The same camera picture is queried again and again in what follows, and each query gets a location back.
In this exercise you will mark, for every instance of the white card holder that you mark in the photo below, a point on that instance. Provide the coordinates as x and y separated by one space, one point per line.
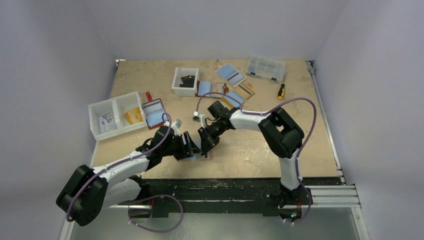
230 75

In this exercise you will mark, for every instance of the yellow black screwdriver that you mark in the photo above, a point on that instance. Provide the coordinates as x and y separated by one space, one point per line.
281 92

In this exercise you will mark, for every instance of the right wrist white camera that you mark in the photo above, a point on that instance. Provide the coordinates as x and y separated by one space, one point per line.
198 117

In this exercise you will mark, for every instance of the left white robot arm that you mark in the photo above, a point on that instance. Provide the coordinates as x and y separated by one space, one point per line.
89 190

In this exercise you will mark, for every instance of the aluminium frame rail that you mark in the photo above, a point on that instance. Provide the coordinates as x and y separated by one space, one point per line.
315 195

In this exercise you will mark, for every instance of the wrist white camera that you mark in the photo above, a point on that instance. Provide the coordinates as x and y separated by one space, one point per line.
176 124
198 117

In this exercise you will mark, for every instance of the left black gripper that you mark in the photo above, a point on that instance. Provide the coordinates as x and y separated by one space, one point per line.
191 147

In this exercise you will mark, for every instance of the red card holder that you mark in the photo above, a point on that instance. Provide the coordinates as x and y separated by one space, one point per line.
154 111

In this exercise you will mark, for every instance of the printed card in bin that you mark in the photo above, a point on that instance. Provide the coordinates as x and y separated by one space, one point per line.
107 123

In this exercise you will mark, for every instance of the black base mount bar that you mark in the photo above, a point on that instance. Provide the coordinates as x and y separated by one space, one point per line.
214 196

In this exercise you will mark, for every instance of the clear plastic organizer box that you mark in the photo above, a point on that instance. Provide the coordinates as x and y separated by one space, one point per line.
266 68

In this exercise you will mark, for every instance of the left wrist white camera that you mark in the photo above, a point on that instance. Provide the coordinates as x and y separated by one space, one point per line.
176 124

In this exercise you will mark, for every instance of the pink card holder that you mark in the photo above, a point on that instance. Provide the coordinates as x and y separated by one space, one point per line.
199 157

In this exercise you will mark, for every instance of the black object in box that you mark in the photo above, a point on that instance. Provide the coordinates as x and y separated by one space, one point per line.
188 81

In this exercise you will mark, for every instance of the orange card in bin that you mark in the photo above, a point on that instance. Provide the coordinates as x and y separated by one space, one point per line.
134 116

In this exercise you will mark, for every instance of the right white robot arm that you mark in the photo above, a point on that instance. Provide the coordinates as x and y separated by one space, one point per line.
282 134

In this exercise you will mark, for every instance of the small white square box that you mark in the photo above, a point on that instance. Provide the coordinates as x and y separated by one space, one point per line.
178 73

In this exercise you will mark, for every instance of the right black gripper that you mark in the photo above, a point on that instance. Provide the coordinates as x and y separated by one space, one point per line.
208 137

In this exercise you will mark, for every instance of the brown open card holder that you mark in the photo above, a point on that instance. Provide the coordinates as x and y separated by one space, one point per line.
204 87

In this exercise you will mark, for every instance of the orange card holder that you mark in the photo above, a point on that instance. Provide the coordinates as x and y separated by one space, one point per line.
238 96

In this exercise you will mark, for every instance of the white two-compartment bin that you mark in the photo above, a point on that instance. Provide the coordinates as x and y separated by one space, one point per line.
119 106

